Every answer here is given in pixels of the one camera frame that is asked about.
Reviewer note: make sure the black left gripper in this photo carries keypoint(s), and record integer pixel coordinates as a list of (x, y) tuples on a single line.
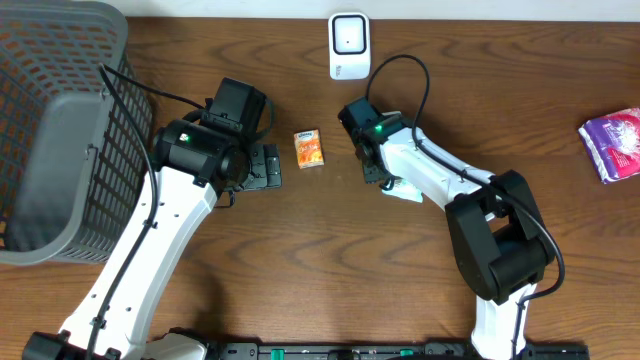
[(270, 166)]

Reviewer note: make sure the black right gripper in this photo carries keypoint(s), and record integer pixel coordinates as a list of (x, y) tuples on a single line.
[(373, 174)]

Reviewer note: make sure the teal wet wipes pack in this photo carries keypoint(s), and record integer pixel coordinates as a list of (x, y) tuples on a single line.
[(401, 188)]

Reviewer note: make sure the orange tissue pack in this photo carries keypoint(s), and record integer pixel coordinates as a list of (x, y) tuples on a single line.
[(308, 149)]

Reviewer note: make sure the red and purple snack pack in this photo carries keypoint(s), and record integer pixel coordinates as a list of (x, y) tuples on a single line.
[(612, 143)]

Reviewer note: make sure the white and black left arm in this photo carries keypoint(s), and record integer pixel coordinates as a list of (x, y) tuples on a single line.
[(193, 165)]

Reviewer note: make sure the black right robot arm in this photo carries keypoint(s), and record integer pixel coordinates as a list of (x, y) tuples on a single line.
[(500, 244)]

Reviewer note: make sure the white barcode scanner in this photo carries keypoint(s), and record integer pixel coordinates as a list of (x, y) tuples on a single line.
[(349, 38)]

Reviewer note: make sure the grey plastic mesh basket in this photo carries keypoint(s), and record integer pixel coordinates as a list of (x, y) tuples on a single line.
[(71, 170)]

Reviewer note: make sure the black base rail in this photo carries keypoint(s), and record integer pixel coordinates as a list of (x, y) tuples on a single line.
[(455, 350)]

